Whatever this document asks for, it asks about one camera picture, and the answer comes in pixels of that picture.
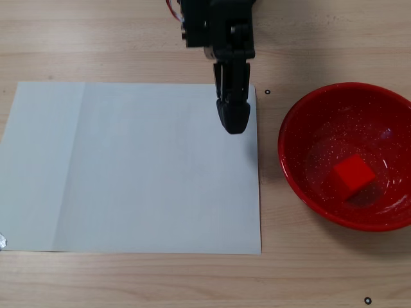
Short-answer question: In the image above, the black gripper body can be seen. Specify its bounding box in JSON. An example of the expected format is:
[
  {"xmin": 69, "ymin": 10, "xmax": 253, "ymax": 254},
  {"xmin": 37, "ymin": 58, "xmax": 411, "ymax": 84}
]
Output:
[{"xmin": 182, "ymin": 12, "xmax": 257, "ymax": 62}]

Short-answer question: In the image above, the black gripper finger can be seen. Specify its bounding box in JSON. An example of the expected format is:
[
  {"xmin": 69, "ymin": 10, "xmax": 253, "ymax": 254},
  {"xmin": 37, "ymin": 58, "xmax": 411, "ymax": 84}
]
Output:
[
  {"xmin": 224, "ymin": 59, "xmax": 251, "ymax": 135},
  {"xmin": 213, "ymin": 60, "xmax": 225, "ymax": 128}
]

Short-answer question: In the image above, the red cube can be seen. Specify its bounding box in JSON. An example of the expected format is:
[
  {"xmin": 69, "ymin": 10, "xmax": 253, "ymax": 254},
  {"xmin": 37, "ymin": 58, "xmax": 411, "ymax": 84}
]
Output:
[{"xmin": 331, "ymin": 153, "xmax": 376, "ymax": 203}]

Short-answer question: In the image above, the red speckled bowl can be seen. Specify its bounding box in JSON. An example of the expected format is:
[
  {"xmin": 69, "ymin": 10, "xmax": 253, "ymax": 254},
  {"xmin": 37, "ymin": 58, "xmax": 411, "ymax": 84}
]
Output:
[{"xmin": 277, "ymin": 82, "xmax": 411, "ymax": 232}]

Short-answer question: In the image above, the white paper sheet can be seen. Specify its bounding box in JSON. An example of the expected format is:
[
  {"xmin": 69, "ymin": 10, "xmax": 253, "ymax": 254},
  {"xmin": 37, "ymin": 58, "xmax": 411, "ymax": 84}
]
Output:
[{"xmin": 0, "ymin": 81, "xmax": 263, "ymax": 256}]

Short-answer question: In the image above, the red white black servo wire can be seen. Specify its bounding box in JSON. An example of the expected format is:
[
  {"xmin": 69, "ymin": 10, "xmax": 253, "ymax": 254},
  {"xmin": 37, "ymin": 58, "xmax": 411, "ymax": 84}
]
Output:
[{"xmin": 166, "ymin": 0, "xmax": 186, "ymax": 23}]

